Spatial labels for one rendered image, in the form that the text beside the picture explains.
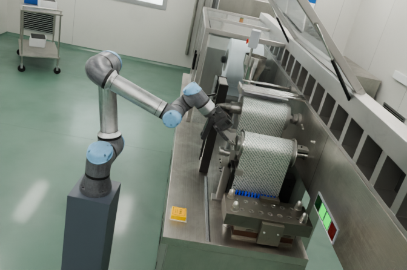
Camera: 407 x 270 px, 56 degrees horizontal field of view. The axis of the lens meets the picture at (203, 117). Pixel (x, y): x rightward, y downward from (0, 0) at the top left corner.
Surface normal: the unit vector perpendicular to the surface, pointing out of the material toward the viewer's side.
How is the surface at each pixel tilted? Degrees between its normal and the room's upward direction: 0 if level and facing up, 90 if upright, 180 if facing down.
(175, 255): 90
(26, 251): 0
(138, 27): 90
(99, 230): 90
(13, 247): 0
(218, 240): 0
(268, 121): 92
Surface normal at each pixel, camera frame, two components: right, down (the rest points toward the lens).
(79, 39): 0.01, 0.39
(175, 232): 0.21, -0.90
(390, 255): -0.98, -0.18
